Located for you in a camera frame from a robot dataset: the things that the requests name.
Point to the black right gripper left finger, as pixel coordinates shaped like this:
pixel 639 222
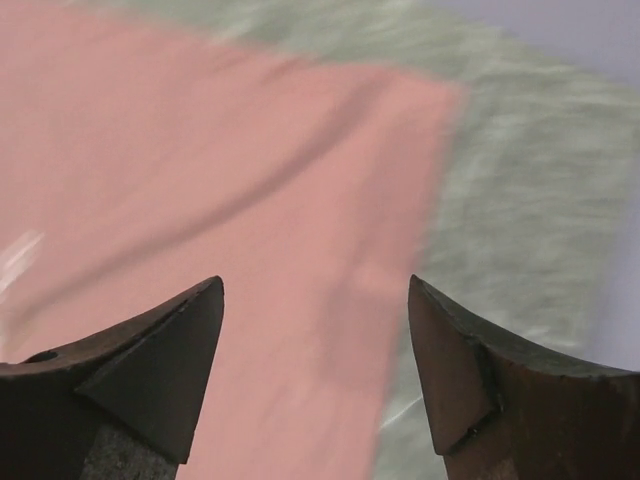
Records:
pixel 123 403

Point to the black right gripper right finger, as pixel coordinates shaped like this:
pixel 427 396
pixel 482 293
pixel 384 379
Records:
pixel 502 407

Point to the pink printed t-shirt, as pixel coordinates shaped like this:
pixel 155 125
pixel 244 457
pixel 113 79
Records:
pixel 150 158

